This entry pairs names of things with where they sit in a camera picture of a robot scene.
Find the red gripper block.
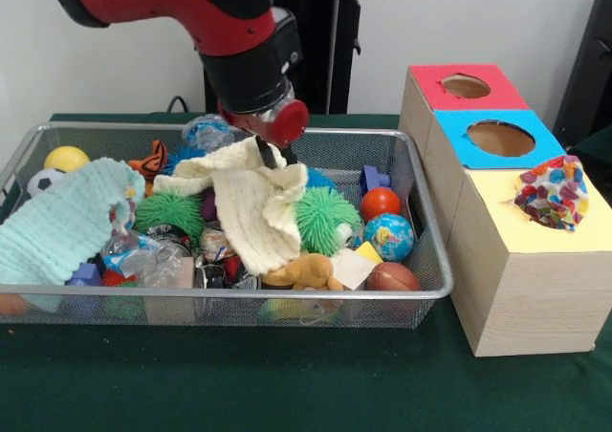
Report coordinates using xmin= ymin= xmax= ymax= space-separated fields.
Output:
xmin=217 ymin=97 xmax=311 ymax=171

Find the cream waffle cloth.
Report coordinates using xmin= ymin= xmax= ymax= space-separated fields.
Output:
xmin=152 ymin=136 xmax=310 ymax=276

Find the clear blue plastic packet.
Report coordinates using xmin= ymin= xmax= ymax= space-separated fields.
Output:
xmin=184 ymin=114 xmax=235 ymax=149

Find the large green spiky ball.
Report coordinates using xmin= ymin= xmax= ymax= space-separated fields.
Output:
xmin=294 ymin=186 xmax=363 ymax=254

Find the mint green waffle cloth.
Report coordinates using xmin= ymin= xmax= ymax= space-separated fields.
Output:
xmin=0 ymin=157 xmax=147 ymax=312

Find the multicoloured heart print cloth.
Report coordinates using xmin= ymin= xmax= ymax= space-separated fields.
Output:
xmin=514 ymin=154 xmax=590 ymax=232

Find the wooden box with three holes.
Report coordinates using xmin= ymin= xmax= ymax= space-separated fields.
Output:
xmin=398 ymin=62 xmax=612 ymax=357

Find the red ball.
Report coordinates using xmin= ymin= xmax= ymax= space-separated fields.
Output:
xmin=359 ymin=186 xmax=403 ymax=223

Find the orange tiger plush toy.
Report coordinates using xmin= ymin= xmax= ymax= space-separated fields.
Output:
xmin=127 ymin=140 xmax=169 ymax=181

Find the globe print ball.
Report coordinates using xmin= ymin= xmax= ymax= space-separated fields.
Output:
xmin=362 ymin=213 xmax=415 ymax=263

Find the brown toy football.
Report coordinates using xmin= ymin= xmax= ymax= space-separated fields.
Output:
xmin=365 ymin=261 xmax=423 ymax=292

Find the yellow ball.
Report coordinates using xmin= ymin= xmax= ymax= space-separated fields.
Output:
xmin=44 ymin=145 xmax=91 ymax=173

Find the dark green table cloth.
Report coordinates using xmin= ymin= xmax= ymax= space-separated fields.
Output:
xmin=568 ymin=126 xmax=612 ymax=175
xmin=0 ymin=111 xmax=612 ymax=432

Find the black and white soccer ball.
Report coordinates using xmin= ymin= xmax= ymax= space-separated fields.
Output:
xmin=26 ymin=168 xmax=66 ymax=198

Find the black upright panel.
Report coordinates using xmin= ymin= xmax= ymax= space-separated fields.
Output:
xmin=554 ymin=0 xmax=612 ymax=140

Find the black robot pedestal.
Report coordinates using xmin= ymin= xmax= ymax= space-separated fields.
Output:
xmin=203 ymin=0 xmax=386 ymax=116

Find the shallow wire mesh bin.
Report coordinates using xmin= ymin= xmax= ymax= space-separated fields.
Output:
xmin=0 ymin=120 xmax=454 ymax=332

